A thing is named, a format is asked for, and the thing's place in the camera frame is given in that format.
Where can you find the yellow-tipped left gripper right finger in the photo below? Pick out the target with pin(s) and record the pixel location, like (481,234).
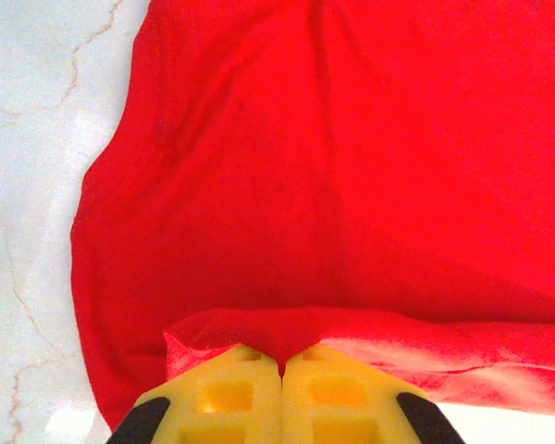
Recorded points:
(351,407)

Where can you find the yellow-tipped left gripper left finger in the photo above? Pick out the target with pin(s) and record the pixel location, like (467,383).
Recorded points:
(222,407)

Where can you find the red printed t-shirt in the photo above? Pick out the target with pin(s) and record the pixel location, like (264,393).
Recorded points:
(305,185)

